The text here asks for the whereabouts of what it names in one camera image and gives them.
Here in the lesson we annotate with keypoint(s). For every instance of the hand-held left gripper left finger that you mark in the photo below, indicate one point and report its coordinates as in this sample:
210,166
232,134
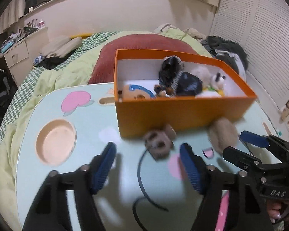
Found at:
103,170

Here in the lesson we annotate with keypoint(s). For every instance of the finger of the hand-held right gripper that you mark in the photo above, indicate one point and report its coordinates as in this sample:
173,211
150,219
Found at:
240,157
254,138

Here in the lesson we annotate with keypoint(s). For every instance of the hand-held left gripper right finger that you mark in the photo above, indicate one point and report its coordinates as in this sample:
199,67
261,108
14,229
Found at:
191,170

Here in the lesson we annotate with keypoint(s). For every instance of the orange cardboard box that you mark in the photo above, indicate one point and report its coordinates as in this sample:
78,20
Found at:
171,115

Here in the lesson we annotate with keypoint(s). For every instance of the black plush toy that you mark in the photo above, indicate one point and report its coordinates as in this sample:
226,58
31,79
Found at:
169,72

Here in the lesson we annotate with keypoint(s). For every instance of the person's right hand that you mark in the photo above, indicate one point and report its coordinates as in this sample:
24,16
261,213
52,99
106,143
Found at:
274,211

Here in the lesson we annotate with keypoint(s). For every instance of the black thin headband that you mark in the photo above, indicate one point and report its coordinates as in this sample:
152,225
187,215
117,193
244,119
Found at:
138,170

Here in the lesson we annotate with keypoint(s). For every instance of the light green lap table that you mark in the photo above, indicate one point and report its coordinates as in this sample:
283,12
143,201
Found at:
86,130

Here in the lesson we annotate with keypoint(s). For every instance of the yellow hair accessory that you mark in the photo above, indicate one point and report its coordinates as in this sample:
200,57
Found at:
221,92

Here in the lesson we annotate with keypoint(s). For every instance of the panda plush hair clip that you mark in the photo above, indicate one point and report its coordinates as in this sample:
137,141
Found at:
218,81

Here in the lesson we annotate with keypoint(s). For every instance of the navy shiny scrunchie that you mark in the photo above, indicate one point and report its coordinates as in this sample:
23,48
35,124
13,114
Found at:
189,84

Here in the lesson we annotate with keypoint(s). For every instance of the beige headband with blue trim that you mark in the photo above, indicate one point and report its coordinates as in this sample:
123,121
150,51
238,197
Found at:
134,91

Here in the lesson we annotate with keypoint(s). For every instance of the brown bear hair clip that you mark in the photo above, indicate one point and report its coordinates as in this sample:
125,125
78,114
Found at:
159,88

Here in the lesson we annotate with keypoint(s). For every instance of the dark clothes pile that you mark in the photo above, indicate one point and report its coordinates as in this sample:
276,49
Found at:
221,45

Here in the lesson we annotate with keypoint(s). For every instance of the white louvred door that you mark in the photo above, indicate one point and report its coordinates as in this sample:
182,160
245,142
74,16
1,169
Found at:
267,33

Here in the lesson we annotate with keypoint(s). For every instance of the light green blanket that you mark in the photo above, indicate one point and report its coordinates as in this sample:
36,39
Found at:
62,72

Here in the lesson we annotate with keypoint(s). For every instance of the green checkered bedsheet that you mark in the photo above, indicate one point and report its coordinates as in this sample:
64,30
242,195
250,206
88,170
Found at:
26,84

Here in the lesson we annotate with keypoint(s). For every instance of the black cloth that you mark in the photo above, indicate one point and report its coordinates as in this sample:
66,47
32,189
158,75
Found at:
53,62

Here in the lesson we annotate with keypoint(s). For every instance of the blue patterned bottle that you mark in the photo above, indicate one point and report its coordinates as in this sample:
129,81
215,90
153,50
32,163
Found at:
38,60

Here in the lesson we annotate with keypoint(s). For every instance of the black office chair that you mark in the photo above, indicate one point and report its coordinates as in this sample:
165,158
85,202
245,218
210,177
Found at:
2,86

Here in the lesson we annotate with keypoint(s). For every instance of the beige folded pillow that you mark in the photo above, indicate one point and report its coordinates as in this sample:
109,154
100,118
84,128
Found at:
60,45

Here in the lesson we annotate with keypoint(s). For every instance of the beige crumpled clothes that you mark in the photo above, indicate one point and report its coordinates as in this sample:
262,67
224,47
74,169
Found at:
173,30

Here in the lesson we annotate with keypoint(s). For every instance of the white dresser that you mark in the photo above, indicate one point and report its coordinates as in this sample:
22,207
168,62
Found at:
16,57

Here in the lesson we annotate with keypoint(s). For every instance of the cup of makeup brushes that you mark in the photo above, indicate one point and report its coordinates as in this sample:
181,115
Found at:
30,27

